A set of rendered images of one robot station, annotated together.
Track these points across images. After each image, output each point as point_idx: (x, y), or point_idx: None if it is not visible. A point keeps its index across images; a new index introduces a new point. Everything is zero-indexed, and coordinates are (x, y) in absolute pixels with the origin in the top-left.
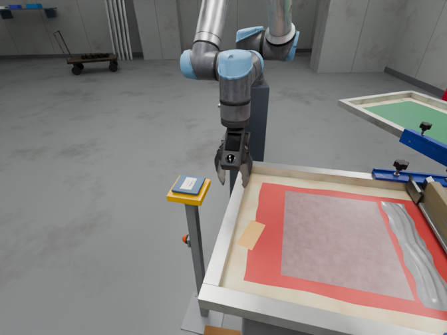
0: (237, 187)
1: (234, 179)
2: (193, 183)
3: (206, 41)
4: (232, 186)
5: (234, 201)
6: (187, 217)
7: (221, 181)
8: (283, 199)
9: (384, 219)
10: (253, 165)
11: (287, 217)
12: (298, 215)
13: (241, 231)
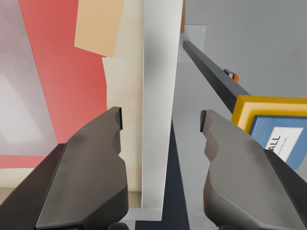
0: (158, 143)
1: (176, 183)
2: (268, 148)
3: None
4: (177, 174)
5: (160, 98)
6: (246, 93)
7: (217, 114)
8: (56, 132)
9: None
10: (134, 208)
11: (32, 82)
12: (11, 92)
13: (129, 10)
